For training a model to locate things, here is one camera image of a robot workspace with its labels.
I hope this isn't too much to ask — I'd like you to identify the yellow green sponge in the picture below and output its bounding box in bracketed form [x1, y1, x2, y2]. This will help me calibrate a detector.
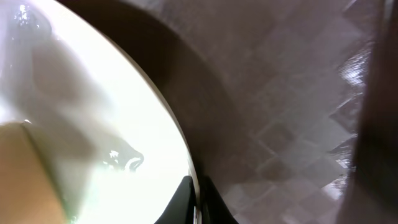
[1, 123, 67, 224]

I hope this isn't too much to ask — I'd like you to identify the brown serving tray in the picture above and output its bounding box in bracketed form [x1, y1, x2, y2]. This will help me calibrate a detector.
[65, 0, 397, 223]

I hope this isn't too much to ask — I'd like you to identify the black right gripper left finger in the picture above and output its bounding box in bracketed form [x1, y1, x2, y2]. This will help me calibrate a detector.
[155, 176, 196, 224]

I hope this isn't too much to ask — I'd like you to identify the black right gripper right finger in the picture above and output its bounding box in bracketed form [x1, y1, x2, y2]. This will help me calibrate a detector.
[200, 176, 238, 224]

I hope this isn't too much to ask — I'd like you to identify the white plate back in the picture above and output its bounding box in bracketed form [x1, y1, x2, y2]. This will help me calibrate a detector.
[1, 1, 197, 223]

